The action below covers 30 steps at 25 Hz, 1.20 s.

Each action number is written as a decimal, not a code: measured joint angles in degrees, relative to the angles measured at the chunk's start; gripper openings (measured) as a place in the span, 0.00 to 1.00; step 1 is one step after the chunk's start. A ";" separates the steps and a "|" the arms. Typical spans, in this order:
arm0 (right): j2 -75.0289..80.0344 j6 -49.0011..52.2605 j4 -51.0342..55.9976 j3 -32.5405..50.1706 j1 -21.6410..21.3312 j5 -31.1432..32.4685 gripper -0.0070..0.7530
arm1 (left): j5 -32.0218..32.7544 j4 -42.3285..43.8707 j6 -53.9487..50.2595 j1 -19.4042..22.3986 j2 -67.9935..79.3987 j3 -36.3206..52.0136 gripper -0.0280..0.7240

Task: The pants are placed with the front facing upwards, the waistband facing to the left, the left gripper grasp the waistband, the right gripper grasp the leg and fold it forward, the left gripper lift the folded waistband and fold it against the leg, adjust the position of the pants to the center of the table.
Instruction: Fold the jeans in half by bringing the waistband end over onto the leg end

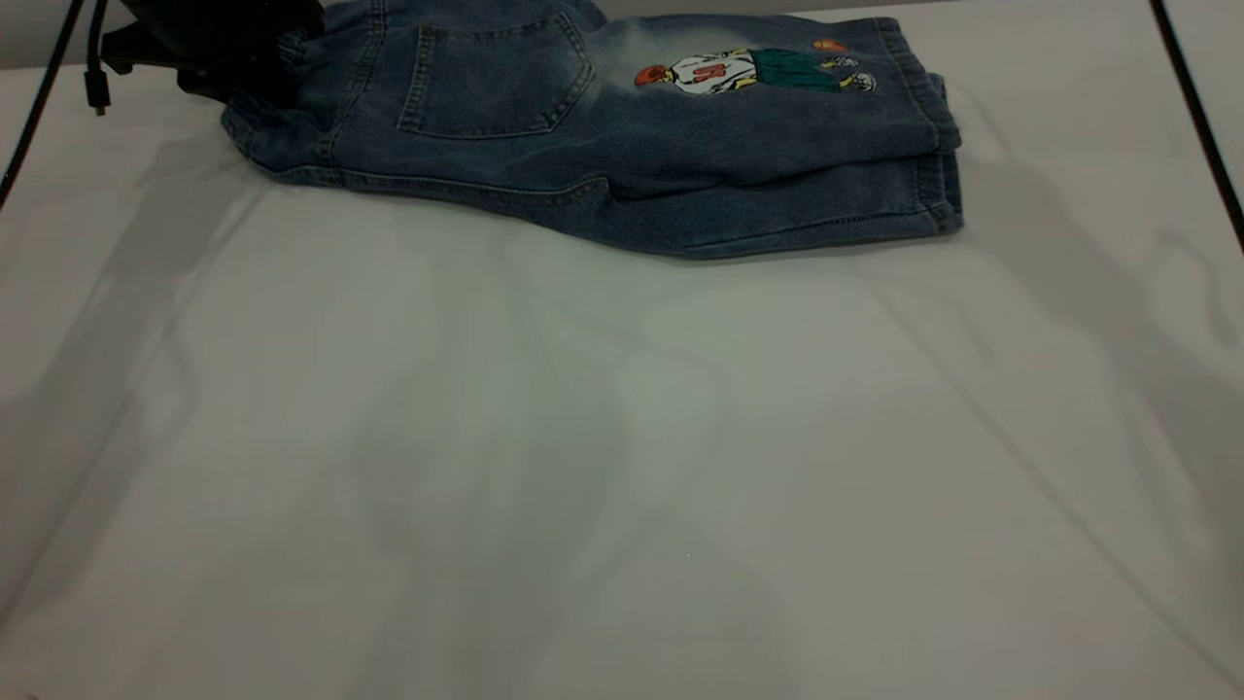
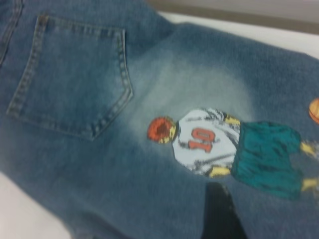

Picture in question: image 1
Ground long black left arm cable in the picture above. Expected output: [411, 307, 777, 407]
[0, 0, 86, 207]

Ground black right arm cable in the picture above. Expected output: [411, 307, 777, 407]
[1150, 0, 1244, 252]

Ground short black cable with plug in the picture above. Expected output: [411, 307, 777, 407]
[86, 0, 111, 117]

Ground blue denim shorts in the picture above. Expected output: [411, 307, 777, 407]
[222, 0, 965, 260]

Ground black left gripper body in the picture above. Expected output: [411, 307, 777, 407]
[101, 0, 328, 106]

